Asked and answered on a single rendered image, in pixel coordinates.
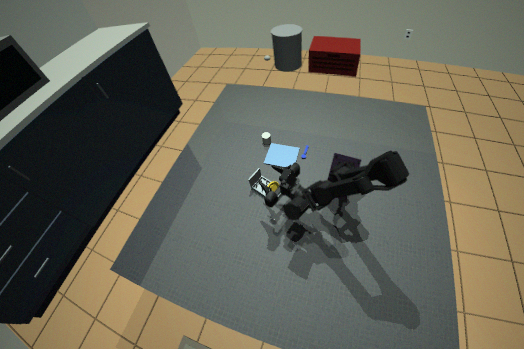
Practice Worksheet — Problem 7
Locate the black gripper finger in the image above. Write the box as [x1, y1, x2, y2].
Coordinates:
[272, 165, 292, 174]
[258, 181, 272, 195]

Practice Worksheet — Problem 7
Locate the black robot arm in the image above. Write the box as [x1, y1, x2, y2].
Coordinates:
[279, 150, 409, 221]

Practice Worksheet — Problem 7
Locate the yellow plate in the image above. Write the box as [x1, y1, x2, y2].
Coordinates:
[267, 181, 279, 192]

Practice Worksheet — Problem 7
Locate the dark grey dish rack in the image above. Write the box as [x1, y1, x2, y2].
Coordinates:
[248, 168, 271, 198]

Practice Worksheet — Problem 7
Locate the light blue flat mat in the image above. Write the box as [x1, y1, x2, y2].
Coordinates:
[264, 143, 300, 167]

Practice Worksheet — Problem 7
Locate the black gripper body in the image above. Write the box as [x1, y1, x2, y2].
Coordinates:
[264, 162, 303, 207]

